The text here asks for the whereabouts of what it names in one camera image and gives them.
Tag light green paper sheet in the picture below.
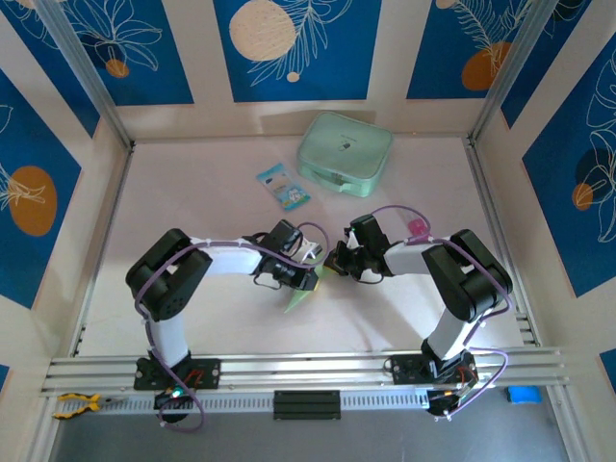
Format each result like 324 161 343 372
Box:
283 264 338 316

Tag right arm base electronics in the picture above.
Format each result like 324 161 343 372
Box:
425 365 480 420

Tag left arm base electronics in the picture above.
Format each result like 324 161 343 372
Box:
152 384 194 425

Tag small pink bottle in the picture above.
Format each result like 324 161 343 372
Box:
405 216 431 242

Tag blue wet wipes packet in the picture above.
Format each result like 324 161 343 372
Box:
255 163 313 213

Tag mint green zip pouch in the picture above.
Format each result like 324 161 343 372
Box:
295 111 395 199

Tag black rectangular block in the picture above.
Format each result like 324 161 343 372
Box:
272 390 342 421

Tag blue sponge block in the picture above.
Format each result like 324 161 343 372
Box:
503 385 543 406

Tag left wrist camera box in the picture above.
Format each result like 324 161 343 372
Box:
297 238 324 265

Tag aluminium mounting rail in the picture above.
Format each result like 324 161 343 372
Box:
40 346 572 398

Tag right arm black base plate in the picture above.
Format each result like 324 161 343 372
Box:
390 354 477 386

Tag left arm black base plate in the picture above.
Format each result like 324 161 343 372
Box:
133 358 221 391

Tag aluminium side rail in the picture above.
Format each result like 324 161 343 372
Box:
71 143 135 358
464 139 543 347

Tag slotted grey cable duct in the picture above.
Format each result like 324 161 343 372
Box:
40 388 434 416

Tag aluminium frame post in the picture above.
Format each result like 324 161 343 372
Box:
36 0 134 148
469 0 562 145

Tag yellow handled pliers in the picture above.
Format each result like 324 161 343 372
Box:
52 392 129 420

